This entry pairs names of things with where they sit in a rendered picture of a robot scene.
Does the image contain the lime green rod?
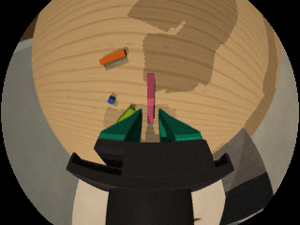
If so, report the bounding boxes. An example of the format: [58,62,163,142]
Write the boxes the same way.
[116,105,135,123]

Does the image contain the pink rod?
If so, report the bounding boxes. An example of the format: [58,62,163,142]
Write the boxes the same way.
[147,73,154,124]

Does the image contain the orange rod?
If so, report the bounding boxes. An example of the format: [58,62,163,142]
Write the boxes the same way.
[99,50,127,65]

